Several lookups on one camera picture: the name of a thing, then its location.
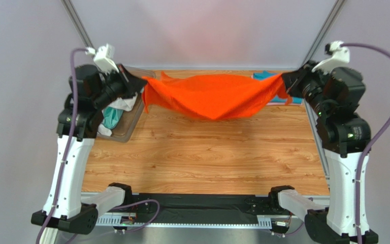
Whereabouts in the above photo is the folded blue t-shirt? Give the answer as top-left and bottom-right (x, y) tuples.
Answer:
(253, 70), (303, 105)

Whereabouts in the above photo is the white t-shirt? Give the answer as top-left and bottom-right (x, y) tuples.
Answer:
(98, 94), (138, 136)

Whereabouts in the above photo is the orange t-shirt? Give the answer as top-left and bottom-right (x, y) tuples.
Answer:
(142, 73), (292, 120)

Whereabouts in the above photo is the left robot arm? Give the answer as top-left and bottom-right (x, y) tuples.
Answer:
(30, 64), (147, 234)

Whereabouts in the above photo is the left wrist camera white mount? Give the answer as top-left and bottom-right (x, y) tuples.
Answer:
(85, 43), (119, 74)

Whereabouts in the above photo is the folded pink t-shirt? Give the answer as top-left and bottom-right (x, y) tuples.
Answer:
(266, 102), (303, 106)

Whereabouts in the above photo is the teal green t-shirt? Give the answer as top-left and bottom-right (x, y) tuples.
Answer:
(102, 107), (124, 130)

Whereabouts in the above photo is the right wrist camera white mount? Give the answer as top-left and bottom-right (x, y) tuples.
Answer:
(311, 41), (350, 74)

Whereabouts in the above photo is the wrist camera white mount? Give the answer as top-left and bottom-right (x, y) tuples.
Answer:
(311, 41), (350, 74)
(85, 43), (119, 74)

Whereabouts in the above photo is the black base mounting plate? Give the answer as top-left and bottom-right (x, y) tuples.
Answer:
(112, 193), (289, 224)

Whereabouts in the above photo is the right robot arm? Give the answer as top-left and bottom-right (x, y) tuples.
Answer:
(269, 60), (379, 243)

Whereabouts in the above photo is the clear plastic bin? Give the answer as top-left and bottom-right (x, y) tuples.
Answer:
(97, 66), (156, 143)

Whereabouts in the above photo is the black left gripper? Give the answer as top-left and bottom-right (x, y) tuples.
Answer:
(95, 64), (149, 109)

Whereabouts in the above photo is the aluminium frame rail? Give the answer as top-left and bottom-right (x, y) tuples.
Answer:
(38, 191), (365, 244)

